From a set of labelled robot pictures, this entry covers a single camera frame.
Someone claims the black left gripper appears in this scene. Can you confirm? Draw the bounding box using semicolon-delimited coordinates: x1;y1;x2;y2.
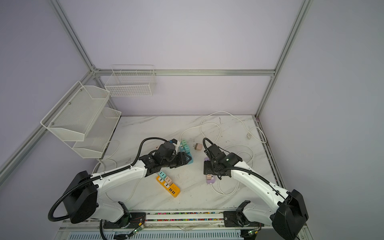
162;151;192;169

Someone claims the blue rectangular power strip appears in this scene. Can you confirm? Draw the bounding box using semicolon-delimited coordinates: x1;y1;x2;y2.
179;144;194;165

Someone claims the purple power strip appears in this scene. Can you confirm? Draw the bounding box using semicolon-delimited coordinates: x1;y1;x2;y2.
203;158;215;184

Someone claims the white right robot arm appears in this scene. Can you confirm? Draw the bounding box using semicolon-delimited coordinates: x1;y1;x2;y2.
204;144;309;240

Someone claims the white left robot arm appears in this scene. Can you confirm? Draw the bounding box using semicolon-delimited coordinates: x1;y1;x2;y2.
63;142;192;224

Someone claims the pink plug on orange strip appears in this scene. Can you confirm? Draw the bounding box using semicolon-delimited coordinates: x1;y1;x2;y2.
165;177;173;185

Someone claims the green plug on orange strip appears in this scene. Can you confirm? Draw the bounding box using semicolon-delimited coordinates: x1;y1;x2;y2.
159;171;167;180

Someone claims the orange power strip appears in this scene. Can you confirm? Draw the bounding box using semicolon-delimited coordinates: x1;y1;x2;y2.
157;176;181;198

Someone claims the small white mesh shelf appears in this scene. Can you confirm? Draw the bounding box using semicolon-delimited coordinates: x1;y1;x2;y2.
72;108;121;159

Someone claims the large white mesh shelf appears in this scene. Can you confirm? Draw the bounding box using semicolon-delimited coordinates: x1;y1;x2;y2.
41;81;111;142

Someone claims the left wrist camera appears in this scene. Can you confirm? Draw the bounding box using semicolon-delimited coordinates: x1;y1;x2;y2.
169;139;178;146

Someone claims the white cable of purple strip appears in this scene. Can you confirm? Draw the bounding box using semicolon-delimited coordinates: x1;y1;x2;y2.
211;143;256;196

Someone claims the white cable of blue strip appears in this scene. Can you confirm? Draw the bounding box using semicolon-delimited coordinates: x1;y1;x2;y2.
179;110;268;145

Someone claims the black corrugated cable hose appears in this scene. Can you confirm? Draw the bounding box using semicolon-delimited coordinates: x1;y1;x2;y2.
47;137;169;223

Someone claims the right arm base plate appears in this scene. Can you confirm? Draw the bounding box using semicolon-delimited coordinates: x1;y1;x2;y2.
223;211;265;228

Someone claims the aluminium front rail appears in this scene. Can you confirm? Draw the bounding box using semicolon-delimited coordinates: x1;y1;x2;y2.
58;208;308;232

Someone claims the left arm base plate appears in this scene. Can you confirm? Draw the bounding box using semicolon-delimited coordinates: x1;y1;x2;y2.
103;212;147;229

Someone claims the white wire basket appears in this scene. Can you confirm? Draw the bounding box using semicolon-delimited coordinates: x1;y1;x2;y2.
105;65;157;97

